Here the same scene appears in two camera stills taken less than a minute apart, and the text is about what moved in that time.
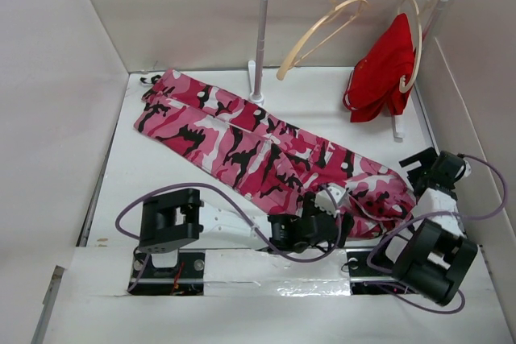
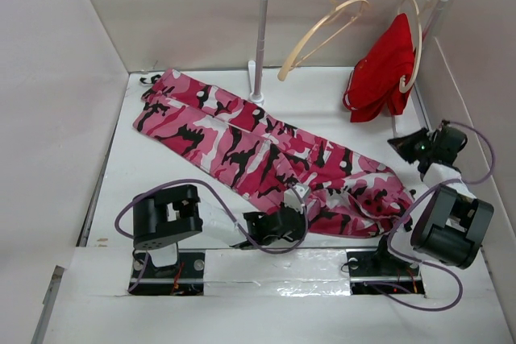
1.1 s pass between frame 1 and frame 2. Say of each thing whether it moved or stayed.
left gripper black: moved
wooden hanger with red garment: stayed
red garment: stayed
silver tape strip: stayed
